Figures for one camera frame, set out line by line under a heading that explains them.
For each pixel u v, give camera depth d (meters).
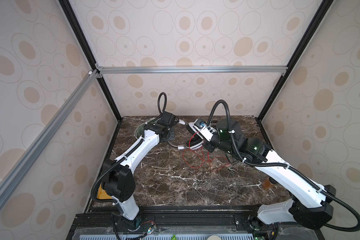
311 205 0.40
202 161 0.97
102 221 0.75
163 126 0.61
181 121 0.80
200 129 0.54
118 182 0.44
